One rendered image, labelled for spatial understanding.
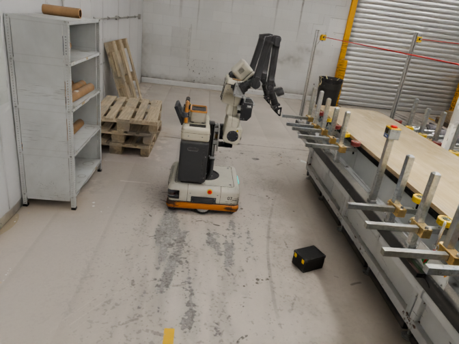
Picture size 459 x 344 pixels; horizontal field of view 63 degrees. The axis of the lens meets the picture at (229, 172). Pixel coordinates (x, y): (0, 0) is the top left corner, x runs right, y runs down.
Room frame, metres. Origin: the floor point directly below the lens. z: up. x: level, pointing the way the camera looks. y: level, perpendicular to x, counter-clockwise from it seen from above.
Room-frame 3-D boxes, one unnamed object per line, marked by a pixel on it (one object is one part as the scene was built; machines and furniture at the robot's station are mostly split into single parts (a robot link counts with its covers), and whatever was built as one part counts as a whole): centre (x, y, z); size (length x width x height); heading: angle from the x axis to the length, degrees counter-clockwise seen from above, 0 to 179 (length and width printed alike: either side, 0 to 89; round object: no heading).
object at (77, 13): (3.36, 1.58, 1.59); 0.30 x 0.08 x 0.08; 96
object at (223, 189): (3.35, 0.24, 0.16); 0.67 x 0.64 x 0.25; 96
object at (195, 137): (3.34, 0.33, 0.59); 0.55 x 0.34 x 0.83; 6
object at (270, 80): (3.18, -0.24, 1.41); 0.11 x 0.06 x 0.43; 6
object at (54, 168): (3.25, 1.56, 0.78); 0.90 x 0.45 x 1.55; 6
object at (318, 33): (4.31, -0.78, 1.20); 0.15 x 0.12 x 1.00; 6
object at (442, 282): (1.54, -1.02, 0.75); 0.26 x 0.01 x 0.10; 6
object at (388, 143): (2.27, -0.96, 0.93); 0.05 x 0.05 x 0.45; 6
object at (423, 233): (1.73, -1.02, 0.84); 0.14 x 0.06 x 0.05; 6
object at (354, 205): (1.96, -0.91, 0.81); 0.43 x 0.03 x 0.04; 96
